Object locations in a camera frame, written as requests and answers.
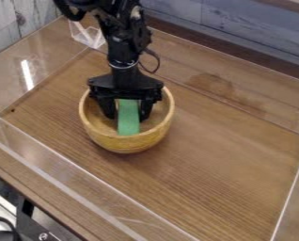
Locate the clear acrylic corner bracket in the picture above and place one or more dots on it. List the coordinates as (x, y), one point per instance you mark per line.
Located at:
(88, 36)

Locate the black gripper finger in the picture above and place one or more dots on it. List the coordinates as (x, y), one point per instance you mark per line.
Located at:
(146, 106)
(108, 107)

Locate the black table leg bracket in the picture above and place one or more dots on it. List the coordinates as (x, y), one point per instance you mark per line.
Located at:
(30, 230)

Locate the clear acrylic enclosure walls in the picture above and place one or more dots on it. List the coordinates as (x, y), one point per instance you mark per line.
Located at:
(218, 182)

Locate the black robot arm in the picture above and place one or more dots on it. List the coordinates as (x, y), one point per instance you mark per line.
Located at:
(120, 19)

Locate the green rectangular block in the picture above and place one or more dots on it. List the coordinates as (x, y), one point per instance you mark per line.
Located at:
(127, 117)

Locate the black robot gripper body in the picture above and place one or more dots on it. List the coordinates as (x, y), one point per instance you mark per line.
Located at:
(126, 83)

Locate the light wooden bowl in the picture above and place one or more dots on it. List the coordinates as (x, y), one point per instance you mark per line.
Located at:
(102, 129)

